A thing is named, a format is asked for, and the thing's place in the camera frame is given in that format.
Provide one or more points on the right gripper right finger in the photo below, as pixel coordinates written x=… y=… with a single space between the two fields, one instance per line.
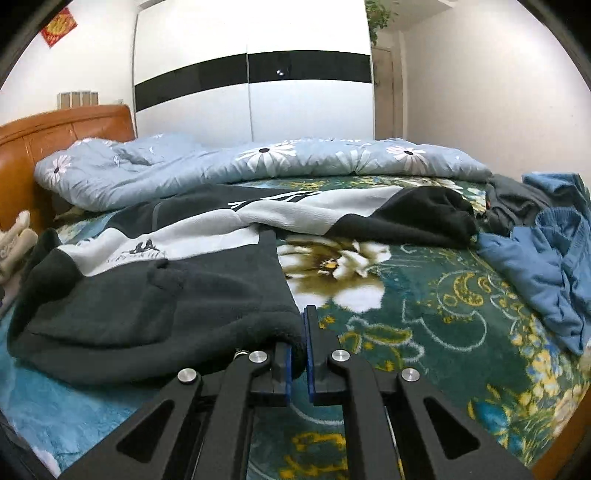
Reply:
x=398 y=425

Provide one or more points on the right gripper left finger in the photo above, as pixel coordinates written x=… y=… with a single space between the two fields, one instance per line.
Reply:
x=196 y=427

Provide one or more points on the black white fleece jacket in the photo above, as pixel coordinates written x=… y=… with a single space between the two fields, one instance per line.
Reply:
x=188 y=280

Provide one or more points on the blue clothes pile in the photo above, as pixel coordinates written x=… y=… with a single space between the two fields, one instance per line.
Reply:
x=548 y=263

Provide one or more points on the beige folded clothes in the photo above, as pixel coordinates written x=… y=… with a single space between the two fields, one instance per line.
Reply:
x=15 y=244

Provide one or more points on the teal floral bed blanket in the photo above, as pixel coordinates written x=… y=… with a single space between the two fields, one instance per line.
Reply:
x=444 y=312

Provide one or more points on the grey garment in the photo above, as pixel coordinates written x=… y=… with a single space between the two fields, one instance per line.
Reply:
x=510 y=203

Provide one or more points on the blue floral quilt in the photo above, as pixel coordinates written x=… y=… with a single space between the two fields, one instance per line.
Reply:
x=98 y=175

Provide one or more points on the orange wooden headboard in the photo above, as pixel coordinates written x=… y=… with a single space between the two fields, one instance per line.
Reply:
x=26 y=141

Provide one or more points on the white black wardrobe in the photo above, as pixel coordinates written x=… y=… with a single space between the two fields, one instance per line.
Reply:
x=232 y=72

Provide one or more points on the green hanging plant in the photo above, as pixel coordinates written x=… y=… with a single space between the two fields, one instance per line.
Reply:
x=379 y=17

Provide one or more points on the red wall decoration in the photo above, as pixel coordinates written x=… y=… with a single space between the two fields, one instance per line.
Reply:
x=57 y=28

